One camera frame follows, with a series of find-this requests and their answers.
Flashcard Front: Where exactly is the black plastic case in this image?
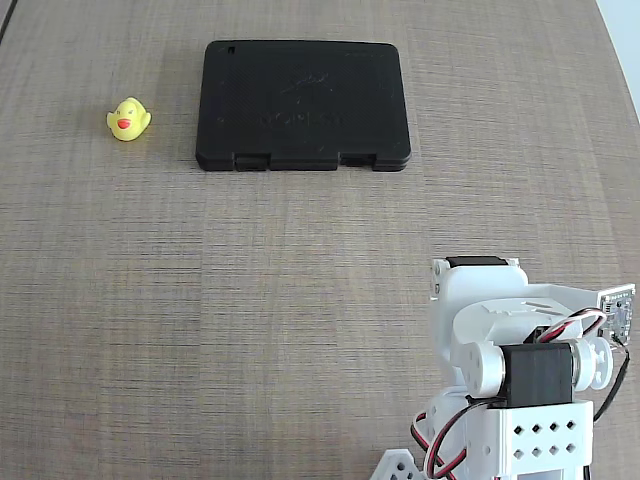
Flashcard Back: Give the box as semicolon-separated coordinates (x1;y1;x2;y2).
194;39;413;174

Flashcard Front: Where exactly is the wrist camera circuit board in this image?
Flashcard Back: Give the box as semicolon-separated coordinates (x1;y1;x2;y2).
596;282;640;342

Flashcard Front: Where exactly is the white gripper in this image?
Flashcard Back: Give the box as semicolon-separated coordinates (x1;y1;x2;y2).
431;255;607;349

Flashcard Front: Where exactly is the black camera cable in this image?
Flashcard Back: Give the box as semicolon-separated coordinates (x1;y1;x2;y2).
591;335;632;426

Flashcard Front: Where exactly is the yellow rubber duck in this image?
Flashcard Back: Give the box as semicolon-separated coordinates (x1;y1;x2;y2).
105;96;153;143

